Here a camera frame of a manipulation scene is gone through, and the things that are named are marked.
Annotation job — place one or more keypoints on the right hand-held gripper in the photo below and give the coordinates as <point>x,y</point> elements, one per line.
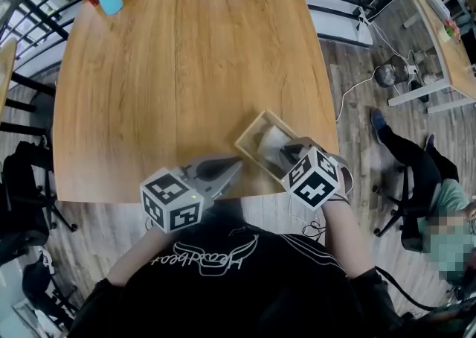
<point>312,180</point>

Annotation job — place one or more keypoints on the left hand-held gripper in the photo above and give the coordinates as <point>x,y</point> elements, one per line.
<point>171,199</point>

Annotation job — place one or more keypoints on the white cloth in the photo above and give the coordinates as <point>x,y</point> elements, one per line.
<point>273,139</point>

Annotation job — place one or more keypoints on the small wooden box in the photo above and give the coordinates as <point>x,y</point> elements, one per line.
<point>249,139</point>

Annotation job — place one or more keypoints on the person's left forearm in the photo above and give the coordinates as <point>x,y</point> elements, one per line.
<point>141,254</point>

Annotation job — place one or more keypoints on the person's right forearm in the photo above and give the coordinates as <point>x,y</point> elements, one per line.
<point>346,236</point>

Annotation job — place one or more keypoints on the wooden table with white legs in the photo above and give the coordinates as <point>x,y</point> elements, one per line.
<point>457,64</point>
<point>186,79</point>

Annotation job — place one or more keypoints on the black mesh wastebasket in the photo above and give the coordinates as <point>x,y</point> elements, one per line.
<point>390,72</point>

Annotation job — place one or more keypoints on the person's black printed shirt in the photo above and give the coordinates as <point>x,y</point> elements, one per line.
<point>230,303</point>

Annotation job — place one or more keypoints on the black office chair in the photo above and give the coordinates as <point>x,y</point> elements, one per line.
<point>409,217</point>
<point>22,199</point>

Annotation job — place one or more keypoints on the black white sneaker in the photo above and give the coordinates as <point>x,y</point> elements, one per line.
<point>46,260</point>

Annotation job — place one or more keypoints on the pink flowers in white pot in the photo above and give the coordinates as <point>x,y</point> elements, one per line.
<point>450,29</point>

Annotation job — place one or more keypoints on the flat grey tray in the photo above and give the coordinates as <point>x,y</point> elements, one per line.
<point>439,7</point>

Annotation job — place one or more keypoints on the black bag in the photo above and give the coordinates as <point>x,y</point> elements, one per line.
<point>35,280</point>

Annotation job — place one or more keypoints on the curved black metal railing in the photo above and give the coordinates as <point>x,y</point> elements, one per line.
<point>44,18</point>

